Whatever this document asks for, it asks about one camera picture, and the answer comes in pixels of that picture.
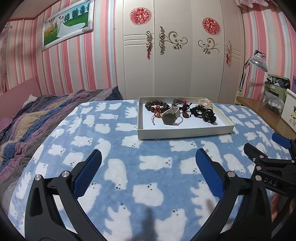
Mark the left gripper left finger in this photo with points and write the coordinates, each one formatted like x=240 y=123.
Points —
x=42 y=218

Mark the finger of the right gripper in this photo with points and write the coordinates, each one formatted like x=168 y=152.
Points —
x=259 y=155
x=286 y=143

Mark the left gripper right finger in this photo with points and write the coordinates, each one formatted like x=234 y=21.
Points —
x=243 y=211

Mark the cream shell scrunchie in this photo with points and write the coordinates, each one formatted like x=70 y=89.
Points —
x=205 y=103

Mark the black scrunchie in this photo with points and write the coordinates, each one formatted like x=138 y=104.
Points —
x=197 y=111

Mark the watch with white band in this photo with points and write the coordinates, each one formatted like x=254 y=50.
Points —
x=172 y=117

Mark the person's right hand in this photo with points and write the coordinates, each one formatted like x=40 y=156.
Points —
x=280 y=206

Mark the wooden side desk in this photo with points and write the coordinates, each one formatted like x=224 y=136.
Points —
x=271 y=118

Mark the white bear print box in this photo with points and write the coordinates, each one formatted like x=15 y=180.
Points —
x=289 y=110

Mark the green storage bag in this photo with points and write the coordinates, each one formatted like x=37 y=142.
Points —
x=275 y=94

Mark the striped purple quilt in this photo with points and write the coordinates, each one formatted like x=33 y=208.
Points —
x=33 y=123

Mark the silver desk lamp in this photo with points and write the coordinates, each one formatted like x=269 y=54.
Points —
x=258 y=61

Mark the blue polar bear blanket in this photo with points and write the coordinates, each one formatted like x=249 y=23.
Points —
x=144 y=190

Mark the pink headboard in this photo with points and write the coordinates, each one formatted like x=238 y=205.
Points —
x=12 y=101

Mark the white shallow cardboard tray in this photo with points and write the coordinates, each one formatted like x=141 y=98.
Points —
x=149 y=128

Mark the white wardrobe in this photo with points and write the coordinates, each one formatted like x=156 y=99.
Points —
x=179 y=49

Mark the framed wedding photo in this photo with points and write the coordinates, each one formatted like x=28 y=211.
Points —
x=69 y=22

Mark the wall power socket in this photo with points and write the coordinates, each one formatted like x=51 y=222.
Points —
x=239 y=93

